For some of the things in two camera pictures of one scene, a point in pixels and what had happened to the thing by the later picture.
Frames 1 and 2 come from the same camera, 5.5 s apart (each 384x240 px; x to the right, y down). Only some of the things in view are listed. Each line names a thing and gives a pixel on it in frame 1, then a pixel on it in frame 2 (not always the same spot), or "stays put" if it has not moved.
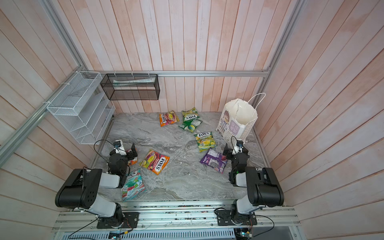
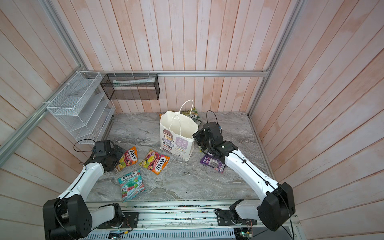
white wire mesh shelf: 81,106 stays put
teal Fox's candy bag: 133,185 stays put
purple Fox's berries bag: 213,159 stays put
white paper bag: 237,118 -> 177,131
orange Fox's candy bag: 155,161 stays put
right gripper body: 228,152 -> 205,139
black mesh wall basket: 131,86 stays put
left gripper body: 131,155 -> 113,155
